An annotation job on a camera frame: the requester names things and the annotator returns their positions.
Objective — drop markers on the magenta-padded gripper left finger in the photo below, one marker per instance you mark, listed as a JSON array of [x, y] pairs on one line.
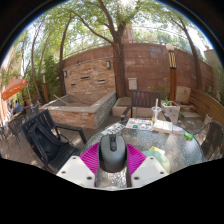
[[76, 171]]

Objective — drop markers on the person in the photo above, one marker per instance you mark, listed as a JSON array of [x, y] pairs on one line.
[[18, 108]]

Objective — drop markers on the green marker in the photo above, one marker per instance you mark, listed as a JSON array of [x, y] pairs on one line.
[[188, 135]]

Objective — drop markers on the watercolour paint palette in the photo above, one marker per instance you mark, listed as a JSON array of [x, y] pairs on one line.
[[139, 124]]

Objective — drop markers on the dark wooden slatted chair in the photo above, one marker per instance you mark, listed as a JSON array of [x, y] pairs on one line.
[[145, 100]]

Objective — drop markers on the pastel green pink mouse pad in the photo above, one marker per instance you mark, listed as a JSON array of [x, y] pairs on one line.
[[161, 160]]

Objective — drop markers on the stone water basin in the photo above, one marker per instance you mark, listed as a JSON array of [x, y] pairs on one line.
[[76, 116]]

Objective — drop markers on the wooden slatted bench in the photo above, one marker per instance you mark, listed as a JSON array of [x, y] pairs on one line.
[[206, 105]]

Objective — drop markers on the dark wicker chair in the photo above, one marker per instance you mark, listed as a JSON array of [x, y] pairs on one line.
[[213, 140]]

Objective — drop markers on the large tree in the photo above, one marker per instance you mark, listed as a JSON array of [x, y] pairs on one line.
[[119, 66]]

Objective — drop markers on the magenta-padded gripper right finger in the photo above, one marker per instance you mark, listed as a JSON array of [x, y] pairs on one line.
[[148, 170]]

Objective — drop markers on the grey wall utility box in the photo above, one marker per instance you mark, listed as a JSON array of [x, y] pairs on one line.
[[132, 84]]

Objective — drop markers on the yellow sticky note pad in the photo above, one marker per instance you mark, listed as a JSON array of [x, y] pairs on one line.
[[157, 150]]

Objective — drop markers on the white open sketchbook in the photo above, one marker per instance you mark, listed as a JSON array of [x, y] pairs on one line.
[[162, 126]]

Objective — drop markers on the black bag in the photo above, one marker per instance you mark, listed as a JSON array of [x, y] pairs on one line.
[[46, 143]]

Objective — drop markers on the tan stone slab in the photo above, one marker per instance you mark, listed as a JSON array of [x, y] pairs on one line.
[[183, 95]]

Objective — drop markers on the white and blue book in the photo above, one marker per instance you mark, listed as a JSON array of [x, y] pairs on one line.
[[178, 130]]

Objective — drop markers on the black slatted patio chair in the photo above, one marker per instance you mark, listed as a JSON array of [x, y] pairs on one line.
[[65, 151]]

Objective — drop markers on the grey computer mouse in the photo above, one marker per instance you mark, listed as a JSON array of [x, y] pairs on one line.
[[112, 155]]

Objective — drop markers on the wooden lamp post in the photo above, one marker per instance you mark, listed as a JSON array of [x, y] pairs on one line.
[[172, 76]]

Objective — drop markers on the white planter box with plant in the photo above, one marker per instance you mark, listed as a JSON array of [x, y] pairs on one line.
[[172, 111]]

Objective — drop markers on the black wall lantern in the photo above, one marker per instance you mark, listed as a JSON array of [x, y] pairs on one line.
[[108, 64], [65, 74]]

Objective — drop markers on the orange patio umbrella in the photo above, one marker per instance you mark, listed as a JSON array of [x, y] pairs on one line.
[[13, 88]]

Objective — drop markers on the slender tree trunk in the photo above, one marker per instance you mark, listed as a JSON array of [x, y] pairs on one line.
[[196, 63]]

